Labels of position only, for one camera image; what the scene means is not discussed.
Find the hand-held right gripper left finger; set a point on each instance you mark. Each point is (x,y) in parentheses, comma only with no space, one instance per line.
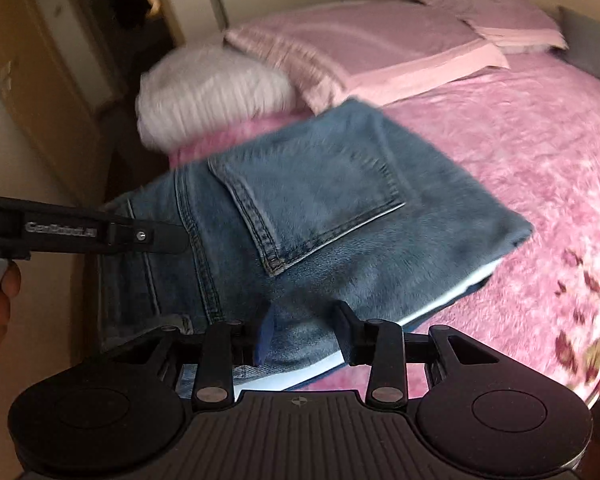
(261,340)

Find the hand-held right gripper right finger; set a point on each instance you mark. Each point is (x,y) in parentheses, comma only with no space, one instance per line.
(347,332)

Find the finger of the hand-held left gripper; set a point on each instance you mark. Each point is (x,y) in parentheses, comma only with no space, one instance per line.
(155,237)

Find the blue jeans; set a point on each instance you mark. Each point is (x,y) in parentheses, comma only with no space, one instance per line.
(330,210)

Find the white folded garment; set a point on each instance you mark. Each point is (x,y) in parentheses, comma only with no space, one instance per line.
(415,316)

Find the wooden door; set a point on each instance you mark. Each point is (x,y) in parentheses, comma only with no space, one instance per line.
(45,85)

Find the white striped pillow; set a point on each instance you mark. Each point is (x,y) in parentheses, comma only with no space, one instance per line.
(205,95)

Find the pink floral blanket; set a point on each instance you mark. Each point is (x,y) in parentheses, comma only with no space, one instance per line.
(530,160)

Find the pink pillow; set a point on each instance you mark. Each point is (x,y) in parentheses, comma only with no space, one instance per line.
(500,10)
(370,45)

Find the grey-blue cushion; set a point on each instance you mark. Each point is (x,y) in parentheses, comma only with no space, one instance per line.
(595,45)

